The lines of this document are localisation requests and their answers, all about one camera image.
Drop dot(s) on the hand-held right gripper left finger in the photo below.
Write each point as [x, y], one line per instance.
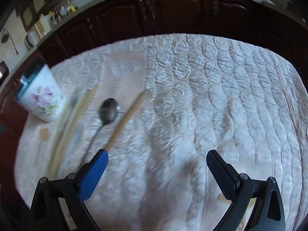
[93, 173]

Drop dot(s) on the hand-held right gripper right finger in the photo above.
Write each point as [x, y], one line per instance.
[222, 175]

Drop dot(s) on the wooden chopstick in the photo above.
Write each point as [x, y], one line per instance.
[69, 127]
[127, 118]
[90, 98]

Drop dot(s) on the metal spoon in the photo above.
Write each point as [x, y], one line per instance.
[109, 112]

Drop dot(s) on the white floral utensil holder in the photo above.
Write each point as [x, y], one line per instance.
[42, 96]

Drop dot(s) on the quilted pale table cover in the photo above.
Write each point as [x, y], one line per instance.
[192, 101]

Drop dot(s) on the white countertop container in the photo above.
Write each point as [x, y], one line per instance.
[31, 39]

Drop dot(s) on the group of small bottles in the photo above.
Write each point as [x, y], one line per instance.
[62, 12]

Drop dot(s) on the pale kitchen countertop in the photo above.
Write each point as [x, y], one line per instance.
[96, 1]

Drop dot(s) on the dark wooden kitchen cabinets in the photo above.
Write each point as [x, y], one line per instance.
[168, 12]

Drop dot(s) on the wooden wall cabinets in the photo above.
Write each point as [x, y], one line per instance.
[41, 2]

